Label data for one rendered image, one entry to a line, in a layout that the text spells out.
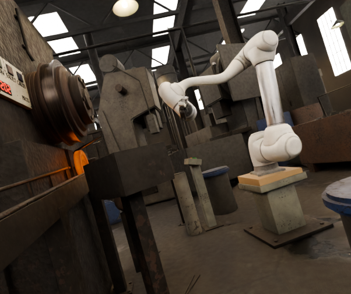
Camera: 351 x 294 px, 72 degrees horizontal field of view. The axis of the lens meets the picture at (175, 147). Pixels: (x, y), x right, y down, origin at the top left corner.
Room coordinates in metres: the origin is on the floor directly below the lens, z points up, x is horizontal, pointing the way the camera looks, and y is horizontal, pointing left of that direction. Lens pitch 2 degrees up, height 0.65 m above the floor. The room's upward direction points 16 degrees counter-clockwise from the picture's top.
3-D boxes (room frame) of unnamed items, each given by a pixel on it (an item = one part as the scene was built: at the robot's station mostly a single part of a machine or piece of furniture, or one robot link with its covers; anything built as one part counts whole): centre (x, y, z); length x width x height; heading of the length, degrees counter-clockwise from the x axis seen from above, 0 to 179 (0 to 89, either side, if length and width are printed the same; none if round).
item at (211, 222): (2.11, -0.11, 0.31); 0.24 x 0.16 x 0.62; 7
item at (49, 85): (1.34, 0.53, 1.11); 0.47 x 0.06 x 0.47; 7
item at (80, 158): (1.34, 0.53, 0.75); 0.18 x 0.03 x 0.18; 8
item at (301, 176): (1.62, -0.54, 0.33); 0.32 x 0.32 x 0.04; 10
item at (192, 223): (2.05, 0.04, 0.26); 0.12 x 0.12 x 0.52
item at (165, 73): (10.34, -0.45, 2.25); 0.92 x 0.92 x 4.50
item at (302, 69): (5.43, -3.01, 1.00); 0.80 x 0.63 x 2.00; 12
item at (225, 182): (2.45, -0.30, 0.22); 0.32 x 0.32 x 0.43
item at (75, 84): (1.35, 0.43, 1.11); 0.28 x 0.06 x 0.28; 7
